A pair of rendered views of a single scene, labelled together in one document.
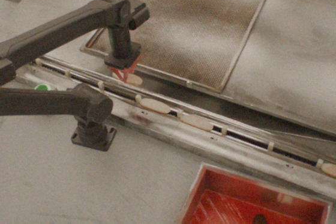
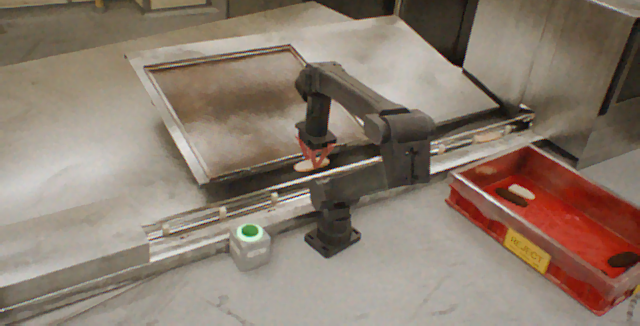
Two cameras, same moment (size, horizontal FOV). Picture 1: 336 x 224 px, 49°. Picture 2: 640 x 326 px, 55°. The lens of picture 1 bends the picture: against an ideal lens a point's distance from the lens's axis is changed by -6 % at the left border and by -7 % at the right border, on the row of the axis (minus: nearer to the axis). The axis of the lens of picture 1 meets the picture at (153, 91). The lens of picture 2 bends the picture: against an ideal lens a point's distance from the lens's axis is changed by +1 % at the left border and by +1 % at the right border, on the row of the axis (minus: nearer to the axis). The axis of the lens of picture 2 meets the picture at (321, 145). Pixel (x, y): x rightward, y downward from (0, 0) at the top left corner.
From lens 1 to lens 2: 1.30 m
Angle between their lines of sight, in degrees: 53
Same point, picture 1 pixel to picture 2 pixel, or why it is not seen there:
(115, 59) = (321, 137)
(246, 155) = (442, 162)
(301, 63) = (384, 87)
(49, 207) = (407, 308)
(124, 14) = not seen: hidden behind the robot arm
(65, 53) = (162, 211)
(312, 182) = (491, 149)
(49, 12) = (35, 195)
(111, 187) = (409, 253)
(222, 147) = not seen: hidden behind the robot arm
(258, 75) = not seen: hidden behind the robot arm
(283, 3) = (314, 52)
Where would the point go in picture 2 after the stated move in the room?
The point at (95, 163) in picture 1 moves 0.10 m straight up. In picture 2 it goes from (370, 252) to (376, 219)
